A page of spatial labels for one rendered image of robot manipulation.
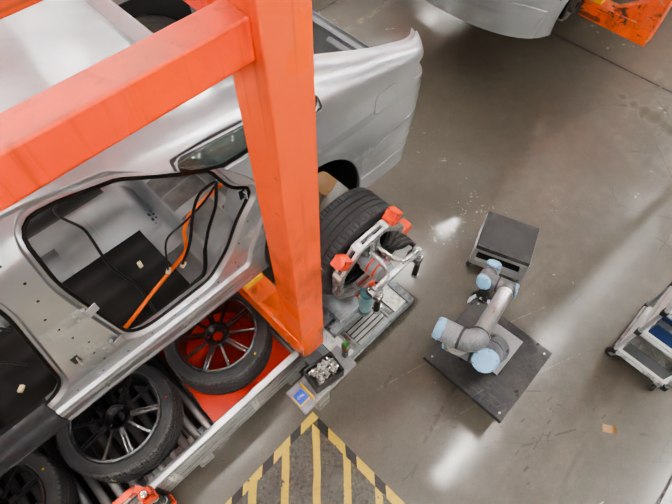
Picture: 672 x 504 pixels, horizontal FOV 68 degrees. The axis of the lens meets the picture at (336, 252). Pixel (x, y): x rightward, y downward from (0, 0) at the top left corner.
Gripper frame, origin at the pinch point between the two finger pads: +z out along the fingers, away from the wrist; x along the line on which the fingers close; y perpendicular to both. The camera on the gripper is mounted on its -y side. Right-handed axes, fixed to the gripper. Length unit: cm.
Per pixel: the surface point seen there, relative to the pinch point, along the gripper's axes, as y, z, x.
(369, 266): 43, -31, -63
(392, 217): 33, -61, -58
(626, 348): -50, 25, 97
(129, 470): 170, 61, -133
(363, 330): 13, 48, -68
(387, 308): -8, 39, -60
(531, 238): -82, -15, 15
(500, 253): -60, -7, -1
